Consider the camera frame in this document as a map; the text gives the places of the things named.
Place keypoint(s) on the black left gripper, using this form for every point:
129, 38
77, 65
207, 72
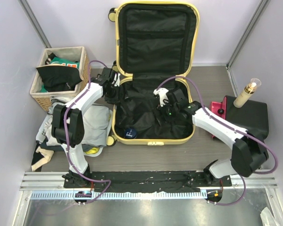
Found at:
116, 99

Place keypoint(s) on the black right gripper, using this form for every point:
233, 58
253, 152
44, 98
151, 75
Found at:
167, 119

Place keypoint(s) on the light grey garment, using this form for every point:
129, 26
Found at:
96, 124

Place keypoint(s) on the dark blue round jar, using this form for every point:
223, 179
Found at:
130, 133

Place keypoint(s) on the pink drawer tray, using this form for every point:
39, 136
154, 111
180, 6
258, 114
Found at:
219, 108

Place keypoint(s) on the yellow-green garment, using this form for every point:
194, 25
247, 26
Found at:
93, 150

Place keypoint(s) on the yellow hard-shell suitcase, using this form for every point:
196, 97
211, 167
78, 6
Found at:
155, 44

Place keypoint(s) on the beige cosmetic bottle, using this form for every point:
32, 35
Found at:
248, 91

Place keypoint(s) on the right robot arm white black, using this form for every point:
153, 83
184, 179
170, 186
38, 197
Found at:
247, 146

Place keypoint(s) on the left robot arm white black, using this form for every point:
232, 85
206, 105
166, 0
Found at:
67, 121

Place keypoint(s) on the woven wicker laundry basket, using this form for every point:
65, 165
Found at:
75, 54

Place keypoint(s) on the black garment in basket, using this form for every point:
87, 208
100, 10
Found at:
58, 78

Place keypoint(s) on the dark folded garment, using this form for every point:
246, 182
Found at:
86, 147

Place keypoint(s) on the green printed garment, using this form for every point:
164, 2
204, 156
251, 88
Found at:
65, 62

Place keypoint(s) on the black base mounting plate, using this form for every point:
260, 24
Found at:
145, 181

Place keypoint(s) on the black storage box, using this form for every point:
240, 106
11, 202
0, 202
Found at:
252, 115

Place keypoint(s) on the white perforated plastic basket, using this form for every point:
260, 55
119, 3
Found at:
103, 143

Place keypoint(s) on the crumpled white plastic sheet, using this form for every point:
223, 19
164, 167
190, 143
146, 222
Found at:
267, 218

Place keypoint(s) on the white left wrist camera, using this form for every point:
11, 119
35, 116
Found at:
116, 80

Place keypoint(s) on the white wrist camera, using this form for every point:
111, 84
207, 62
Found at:
162, 94
116, 80

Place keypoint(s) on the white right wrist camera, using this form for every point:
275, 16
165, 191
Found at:
162, 94

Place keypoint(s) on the white slotted cable duct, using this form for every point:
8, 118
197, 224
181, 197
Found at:
78, 195

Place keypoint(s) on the aluminium rail frame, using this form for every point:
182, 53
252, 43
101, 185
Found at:
54, 180

